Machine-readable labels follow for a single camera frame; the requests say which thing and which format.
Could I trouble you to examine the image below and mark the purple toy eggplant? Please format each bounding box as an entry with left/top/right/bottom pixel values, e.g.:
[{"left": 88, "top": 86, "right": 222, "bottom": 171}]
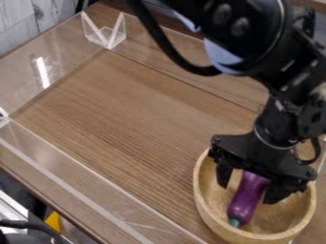
[{"left": 227, "top": 172, "right": 270, "bottom": 228}]

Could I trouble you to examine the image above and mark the yellow black device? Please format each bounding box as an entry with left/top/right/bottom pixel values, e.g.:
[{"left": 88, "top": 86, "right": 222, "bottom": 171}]
[{"left": 24, "top": 209, "right": 87, "bottom": 244}]

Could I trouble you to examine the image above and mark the clear acrylic corner bracket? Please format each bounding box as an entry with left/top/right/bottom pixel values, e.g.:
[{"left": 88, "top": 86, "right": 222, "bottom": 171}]
[{"left": 80, "top": 12, "right": 126, "bottom": 50}]

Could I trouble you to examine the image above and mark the black cable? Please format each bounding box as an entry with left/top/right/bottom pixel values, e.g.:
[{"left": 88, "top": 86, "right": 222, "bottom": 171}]
[{"left": 0, "top": 218, "right": 56, "bottom": 244}]

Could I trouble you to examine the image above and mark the brown wooden bowl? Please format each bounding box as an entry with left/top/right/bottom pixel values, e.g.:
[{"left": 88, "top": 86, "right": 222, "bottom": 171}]
[{"left": 193, "top": 150, "right": 317, "bottom": 244}]

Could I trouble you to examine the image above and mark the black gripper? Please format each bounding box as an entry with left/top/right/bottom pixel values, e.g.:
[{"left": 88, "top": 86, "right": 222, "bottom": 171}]
[{"left": 206, "top": 128, "right": 318, "bottom": 205}]

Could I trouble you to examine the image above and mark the clear acrylic tray wall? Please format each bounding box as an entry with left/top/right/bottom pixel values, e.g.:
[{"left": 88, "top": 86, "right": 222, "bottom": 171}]
[{"left": 0, "top": 114, "right": 207, "bottom": 244}]

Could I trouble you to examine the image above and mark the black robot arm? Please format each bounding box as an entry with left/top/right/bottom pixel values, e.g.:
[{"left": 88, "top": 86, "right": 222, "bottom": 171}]
[{"left": 126, "top": 0, "right": 326, "bottom": 204}]

